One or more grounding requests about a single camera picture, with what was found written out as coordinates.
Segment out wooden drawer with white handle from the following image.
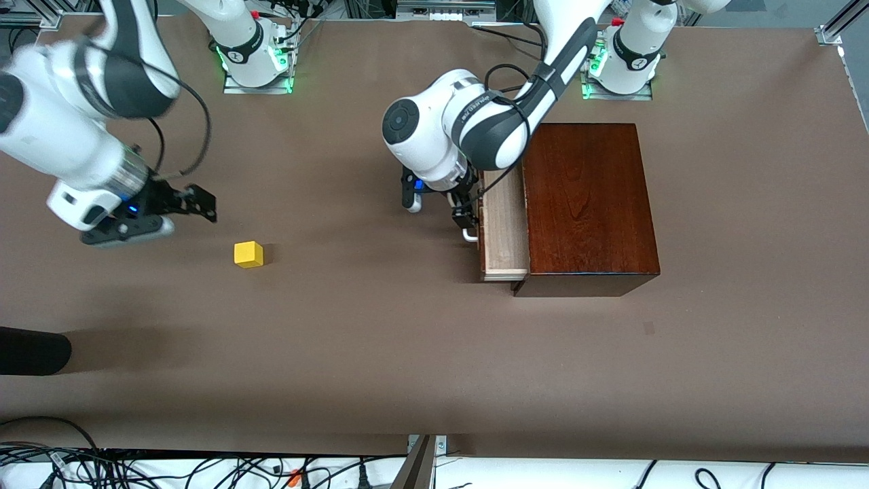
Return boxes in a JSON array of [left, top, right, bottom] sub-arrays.
[[464, 166, 530, 283]]

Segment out yellow block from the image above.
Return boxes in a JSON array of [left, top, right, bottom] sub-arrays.
[[234, 240, 265, 270]]

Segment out dark brown wooden cabinet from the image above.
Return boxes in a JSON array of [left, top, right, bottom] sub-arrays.
[[513, 122, 661, 298]]

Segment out white power strip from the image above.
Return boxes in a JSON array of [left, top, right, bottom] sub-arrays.
[[396, 0, 498, 22]]

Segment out black ribbed cylinder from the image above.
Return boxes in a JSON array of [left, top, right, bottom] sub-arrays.
[[0, 326, 73, 376]]

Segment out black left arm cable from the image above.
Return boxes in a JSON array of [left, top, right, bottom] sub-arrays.
[[475, 20, 544, 211]]

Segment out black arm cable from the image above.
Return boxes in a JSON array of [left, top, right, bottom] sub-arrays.
[[475, 20, 544, 211], [146, 61, 212, 183]]

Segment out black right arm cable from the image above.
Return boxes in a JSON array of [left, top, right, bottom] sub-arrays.
[[146, 61, 212, 183]]

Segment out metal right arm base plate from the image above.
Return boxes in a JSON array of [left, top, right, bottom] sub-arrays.
[[223, 65, 294, 95]]

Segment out black cable on table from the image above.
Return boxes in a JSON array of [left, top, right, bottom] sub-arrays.
[[470, 19, 544, 48]]

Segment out black arched cable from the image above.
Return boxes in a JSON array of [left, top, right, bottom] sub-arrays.
[[0, 416, 103, 454]]

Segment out metal table edge bracket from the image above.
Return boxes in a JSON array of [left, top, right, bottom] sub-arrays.
[[390, 433, 449, 489]]

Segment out tangled black cables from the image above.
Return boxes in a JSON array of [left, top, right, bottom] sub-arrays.
[[0, 445, 408, 489]]

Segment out aluminium profile rail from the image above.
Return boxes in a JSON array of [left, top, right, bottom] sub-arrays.
[[817, 0, 869, 47]]

